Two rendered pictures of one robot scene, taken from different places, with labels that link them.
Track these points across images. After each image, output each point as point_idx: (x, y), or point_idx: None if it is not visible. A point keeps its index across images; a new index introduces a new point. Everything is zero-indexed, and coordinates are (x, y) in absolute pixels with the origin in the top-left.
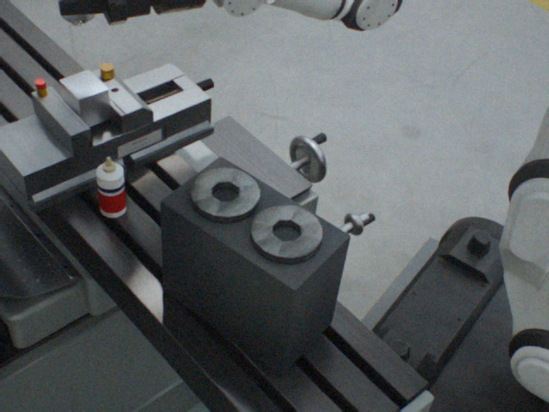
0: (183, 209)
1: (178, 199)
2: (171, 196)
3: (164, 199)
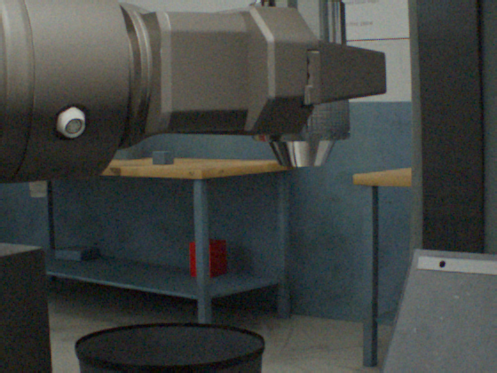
0: (7, 244)
1: (13, 247)
2: (25, 248)
3: (37, 247)
